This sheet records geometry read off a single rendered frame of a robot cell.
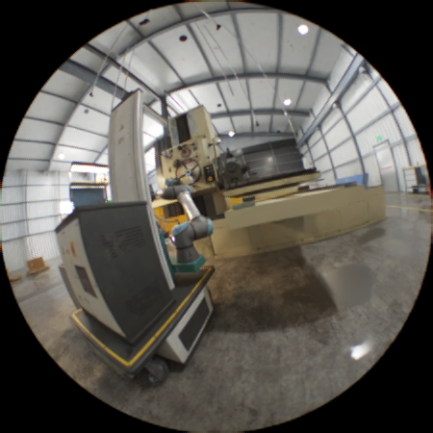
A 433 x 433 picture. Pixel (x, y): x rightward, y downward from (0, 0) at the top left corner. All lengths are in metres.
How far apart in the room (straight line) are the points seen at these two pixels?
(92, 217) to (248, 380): 0.88
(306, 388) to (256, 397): 0.20
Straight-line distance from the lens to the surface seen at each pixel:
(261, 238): 2.05
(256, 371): 0.80
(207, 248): 2.22
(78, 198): 2.97
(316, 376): 0.80
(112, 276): 0.53
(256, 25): 8.10
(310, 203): 0.87
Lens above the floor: 0.74
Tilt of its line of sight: 3 degrees down
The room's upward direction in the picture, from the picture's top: 12 degrees counter-clockwise
